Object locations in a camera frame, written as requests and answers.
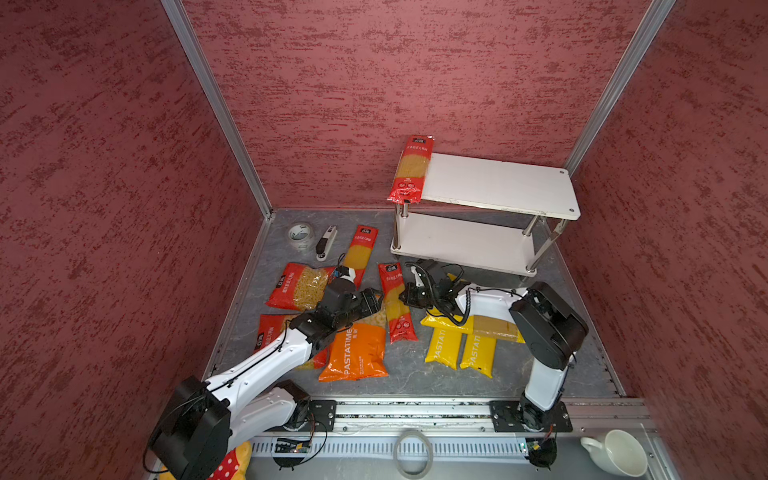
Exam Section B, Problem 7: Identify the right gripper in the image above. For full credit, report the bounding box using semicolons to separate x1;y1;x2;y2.
397;282;439;309

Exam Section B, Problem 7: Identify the red spaghetti bag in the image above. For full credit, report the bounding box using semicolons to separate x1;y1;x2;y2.
387;135;434;205
341;225;378;288
378;263;418;343

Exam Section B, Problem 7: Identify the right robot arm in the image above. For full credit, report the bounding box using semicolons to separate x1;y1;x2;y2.
400;260;589;432

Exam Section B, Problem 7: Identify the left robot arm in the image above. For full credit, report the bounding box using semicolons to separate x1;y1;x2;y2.
145;277;383;479

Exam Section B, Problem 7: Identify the white two-tier shelf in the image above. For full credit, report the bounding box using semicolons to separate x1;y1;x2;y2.
390;153;580;277

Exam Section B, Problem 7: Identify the red fusilli bag upper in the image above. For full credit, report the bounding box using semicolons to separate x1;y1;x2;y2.
266;263;334;311

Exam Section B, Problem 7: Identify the red fusilli bag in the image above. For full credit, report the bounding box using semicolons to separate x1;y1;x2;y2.
266;263;334;311
253;315;330;370

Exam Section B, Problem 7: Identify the orange macaroni bag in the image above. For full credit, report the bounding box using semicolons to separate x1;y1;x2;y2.
318;310;388;383

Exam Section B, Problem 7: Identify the black white stapler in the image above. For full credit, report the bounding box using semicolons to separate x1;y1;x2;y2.
315;225;338;261

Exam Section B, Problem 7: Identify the yellow spaghetti bag left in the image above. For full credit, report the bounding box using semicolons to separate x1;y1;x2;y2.
425;279;469;370

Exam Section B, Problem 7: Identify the yellow spaghetti bag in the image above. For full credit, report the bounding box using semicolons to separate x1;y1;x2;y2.
425;279;469;370
459;287;505;379

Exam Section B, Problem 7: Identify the red fusilli bag lower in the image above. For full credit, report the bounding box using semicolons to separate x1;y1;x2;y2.
253;315;330;370

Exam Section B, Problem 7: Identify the yellow spaghetti bag right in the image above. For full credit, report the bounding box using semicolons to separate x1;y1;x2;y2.
459;287;505;379

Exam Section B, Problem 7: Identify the yellow spaghetti bag crosswise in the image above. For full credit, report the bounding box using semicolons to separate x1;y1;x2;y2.
421;295;525;343

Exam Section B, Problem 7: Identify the clear packing tape roll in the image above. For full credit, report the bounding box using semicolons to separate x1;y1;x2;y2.
286;222;315;252

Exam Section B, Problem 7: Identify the yellow plush toy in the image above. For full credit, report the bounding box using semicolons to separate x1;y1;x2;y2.
157;442;253;480

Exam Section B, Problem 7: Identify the white ceramic cup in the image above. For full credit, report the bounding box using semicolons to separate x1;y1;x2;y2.
580;429;649;478

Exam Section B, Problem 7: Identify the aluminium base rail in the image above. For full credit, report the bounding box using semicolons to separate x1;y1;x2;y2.
253;397;657;463

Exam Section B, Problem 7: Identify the grey ring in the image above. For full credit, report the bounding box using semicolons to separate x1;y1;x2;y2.
392;428;435;480

